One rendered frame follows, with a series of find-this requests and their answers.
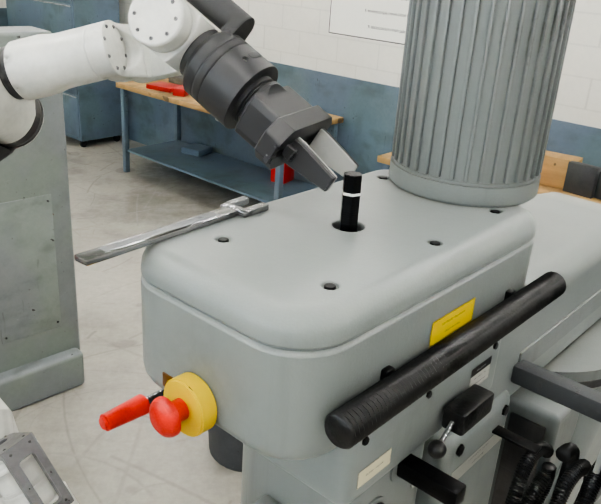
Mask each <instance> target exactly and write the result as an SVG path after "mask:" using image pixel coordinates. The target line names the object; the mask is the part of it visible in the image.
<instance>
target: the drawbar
mask: <svg viewBox="0 0 601 504"><path fill-rule="evenodd" d="M361 183H362V174H361V173H360V172H355V171H348V172H344V178H343V192H344V193H349V194H358V193H361ZM359 203H360V196H356V197H350V196H346V195H343V193H342V200H341V211H340V223H339V230H340V231H345V232H357V223H358V213H359Z"/></svg>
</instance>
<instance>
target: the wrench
mask: <svg viewBox="0 0 601 504"><path fill-rule="evenodd" d="M248 203H249V198H248V197H245V196H242V197H239V198H236V199H233V200H229V201H227V202H225V203H222V204H220V208H219V209H216V210H213V211H210V212H207V213H204V214H200V215H197V216H194V217H191V218H188V219H185V220H182V221H178V222H175V223H172V224H169V225H166V226H163V227H160V228H156V229H153V230H150V231H147V232H144V233H141V234H138V235H134V236H131V237H128V238H125V239H122V240H119V241H116V242H112V243H109V244H106V245H103V246H100V247H97V248H94V249H90V250H87V251H84V252H81V253H78V254H75V255H74V259H75V261H77V262H79V263H81V264H83V265H85V266H90V265H92V264H95V263H98V262H101V261H104V260H107V259H110V258H113V257H116V256H119V255H122V254H125V253H128V252H131V251H134V250H137V249H140V248H143V247H146V246H149V245H152V244H155V243H158V242H161V241H164V240H167V239H170V238H173V237H175V236H178V235H181V234H184V233H187V232H190V231H193V230H196V229H199V228H202V227H205V226H208V225H211V224H214V223H217V222H220V221H223V220H226V219H229V218H232V217H235V216H237V215H238V216H241V217H244V218H245V217H248V216H253V215H256V214H259V213H261V212H264V211H267V210H269V204H266V203H259V204H256V205H252V206H249V207H246V208H242V207H241V206H244V205H247V204H248Z"/></svg>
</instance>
